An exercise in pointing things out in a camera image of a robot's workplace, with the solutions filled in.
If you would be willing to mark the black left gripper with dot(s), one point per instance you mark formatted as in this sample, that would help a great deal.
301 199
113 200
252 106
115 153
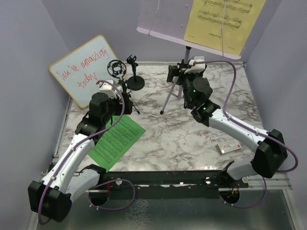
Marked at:
127 102

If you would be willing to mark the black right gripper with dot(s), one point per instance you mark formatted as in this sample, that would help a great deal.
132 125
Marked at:
174 71

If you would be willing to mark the black round-base mic stand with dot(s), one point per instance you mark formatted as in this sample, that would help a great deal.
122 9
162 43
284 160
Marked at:
134 83

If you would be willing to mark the green sheet music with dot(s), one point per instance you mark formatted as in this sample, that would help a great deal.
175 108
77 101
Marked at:
114 143

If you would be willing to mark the black tripod mic stand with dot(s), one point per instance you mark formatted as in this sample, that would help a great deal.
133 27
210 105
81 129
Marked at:
117 69

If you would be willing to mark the lilac music stand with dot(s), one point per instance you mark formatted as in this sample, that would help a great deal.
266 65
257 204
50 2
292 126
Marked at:
168 20

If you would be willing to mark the yellow sheet music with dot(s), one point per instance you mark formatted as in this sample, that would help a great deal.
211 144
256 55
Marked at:
223 25

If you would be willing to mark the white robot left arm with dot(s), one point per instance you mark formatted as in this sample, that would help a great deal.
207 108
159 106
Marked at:
53 196

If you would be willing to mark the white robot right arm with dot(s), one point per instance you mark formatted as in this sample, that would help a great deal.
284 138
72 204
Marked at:
267 146

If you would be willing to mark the yellow-framed whiteboard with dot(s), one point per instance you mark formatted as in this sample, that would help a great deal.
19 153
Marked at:
79 71

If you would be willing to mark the small silver box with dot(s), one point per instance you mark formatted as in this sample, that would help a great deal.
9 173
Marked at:
228 146

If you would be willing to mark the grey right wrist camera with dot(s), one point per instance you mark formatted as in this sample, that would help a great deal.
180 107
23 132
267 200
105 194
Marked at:
196 68

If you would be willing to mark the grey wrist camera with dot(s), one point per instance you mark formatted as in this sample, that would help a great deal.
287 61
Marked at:
110 91
196 68

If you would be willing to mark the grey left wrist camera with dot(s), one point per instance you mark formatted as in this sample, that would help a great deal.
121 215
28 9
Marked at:
110 91

